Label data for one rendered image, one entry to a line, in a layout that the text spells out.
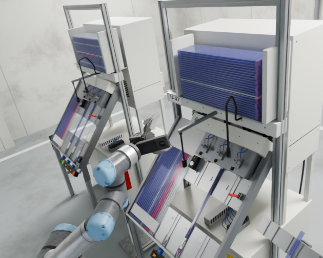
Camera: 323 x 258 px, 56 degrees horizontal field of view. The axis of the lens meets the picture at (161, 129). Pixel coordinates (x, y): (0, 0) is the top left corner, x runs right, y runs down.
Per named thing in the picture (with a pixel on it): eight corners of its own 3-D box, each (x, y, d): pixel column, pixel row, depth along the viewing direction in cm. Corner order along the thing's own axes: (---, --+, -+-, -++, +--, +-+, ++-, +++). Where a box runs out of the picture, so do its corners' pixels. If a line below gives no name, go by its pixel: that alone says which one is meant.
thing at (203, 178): (243, 213, 147) (238, 211, 144) (161, 164, 196) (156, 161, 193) (273, 154, 149) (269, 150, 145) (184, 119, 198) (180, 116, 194)
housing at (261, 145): (270, 162, 149) (259, 152, 140) (201, 133, 186) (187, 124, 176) (278, 148, 150) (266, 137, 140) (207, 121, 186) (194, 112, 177)
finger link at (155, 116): (144, 109, 118) (138, 130, 114) (155, 107, 114) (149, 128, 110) (149, 113, 119) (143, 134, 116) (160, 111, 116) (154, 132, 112)
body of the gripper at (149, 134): (138, 130, 116) (117, 145, 107) (154, 128, 110) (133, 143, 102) (145, 148, 118) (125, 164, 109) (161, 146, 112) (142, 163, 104)
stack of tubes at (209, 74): (258, 120, 134) (258, 61, 122) (182, 97, 172) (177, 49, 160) (275, 110, 141) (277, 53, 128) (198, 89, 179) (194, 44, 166)
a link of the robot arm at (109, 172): (93, 185, 98) (88, 163, 94) (115, 167, 106) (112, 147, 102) (110, 193, 94) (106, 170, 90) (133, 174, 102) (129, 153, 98)
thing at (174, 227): (205, 282, 144) (201, 281, 142) (131, 213, 193) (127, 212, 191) (223, 246, 145) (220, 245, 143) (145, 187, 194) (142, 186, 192)
